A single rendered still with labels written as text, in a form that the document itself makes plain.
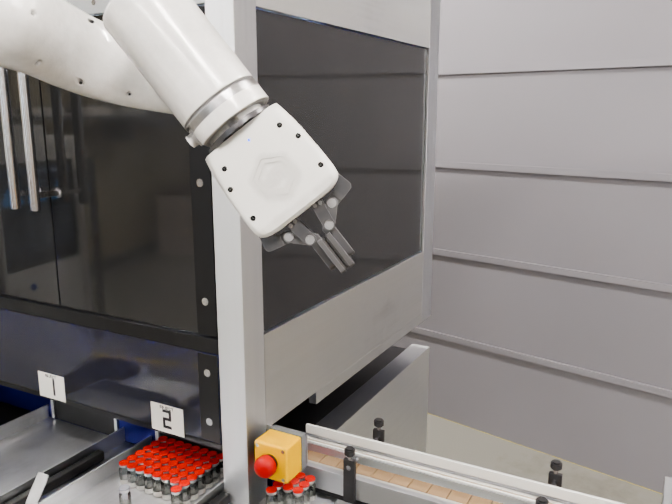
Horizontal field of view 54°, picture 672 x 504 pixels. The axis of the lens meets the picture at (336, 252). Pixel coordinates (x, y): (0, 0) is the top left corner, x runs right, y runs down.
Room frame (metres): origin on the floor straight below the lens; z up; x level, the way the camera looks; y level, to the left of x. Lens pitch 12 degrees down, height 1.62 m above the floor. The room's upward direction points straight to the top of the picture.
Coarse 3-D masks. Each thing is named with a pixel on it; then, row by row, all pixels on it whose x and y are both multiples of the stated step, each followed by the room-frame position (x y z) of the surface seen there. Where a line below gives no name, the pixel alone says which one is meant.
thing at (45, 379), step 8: (40, 376) 1.39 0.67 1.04; (48, 376) 1.37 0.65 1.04; (56, 376) 1.36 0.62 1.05; (40, 384) 1.39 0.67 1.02; (48, 384) 1.37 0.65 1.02; (56, 384) 1.36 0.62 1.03; (40, 392) 1.39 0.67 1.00; (48, 392) 1.38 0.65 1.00; (56, 392) 1.36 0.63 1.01; (64, 392) 1.35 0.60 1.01; (64, 400) 1.35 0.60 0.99
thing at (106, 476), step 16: (128, 448) 1.28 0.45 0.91; (112, 464) 1.24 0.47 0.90; (80, 480) 1.17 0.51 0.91; (96, 480) 1.20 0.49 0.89; (112, 480) 1.21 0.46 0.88; (48, 496) 1.11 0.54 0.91; (64, 496) 1.13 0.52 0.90; (80, 496) 1.16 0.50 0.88; (96, 496) 1.16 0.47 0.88; (112, 496) 1.16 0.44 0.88; (144, 496) 1.16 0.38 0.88; (208, 496) 1.12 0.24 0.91
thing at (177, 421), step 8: (152, 408) 1.23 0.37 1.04; (160, 408) 1.22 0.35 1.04; (168, 408) 1.21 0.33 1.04; (176, 408) 1.20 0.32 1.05; (152, 416) 1.23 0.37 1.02; (160, 416) 1.22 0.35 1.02; (168, 416) 1.21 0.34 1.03; (176, 416) 1.20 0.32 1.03; (152, 424) 1.23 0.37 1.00; (160, 424) 1.22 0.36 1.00; (168, 424) 1.21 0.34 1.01; (176, 424) 1.20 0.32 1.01; (168, 432) 1.21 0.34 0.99; (176, 432) 1.20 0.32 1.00
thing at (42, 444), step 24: (48, 408) 1.50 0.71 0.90; (0, 432) 1.38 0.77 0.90; (24, 432) 1.42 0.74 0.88; (48, 432) 1.42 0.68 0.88; (72, 432) 1.42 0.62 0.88; (96, 432) 1.42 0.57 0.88; (120, 432) 1.37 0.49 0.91; (0, 456) 1.31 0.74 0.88; (24, 456) 1.31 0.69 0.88; (48, 456) 1.31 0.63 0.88; (72, 456) 1.25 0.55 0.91; (0, 480) 1.21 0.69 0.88; (24, 480) 1.21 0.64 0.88
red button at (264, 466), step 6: (264, 456) 1.08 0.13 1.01; (258, 462) 1.07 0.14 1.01; (264, 462) 1.06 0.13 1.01; (270, 462) 1.06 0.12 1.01; (258, 468) 1.07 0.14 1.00; (264, 468) 1.06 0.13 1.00; (270, 468) 1.06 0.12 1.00; (276, 468) 1.07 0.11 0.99; (258, 474) 1.07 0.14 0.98; (264, 474) 1.06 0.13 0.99; (270, 474) 1.06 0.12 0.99
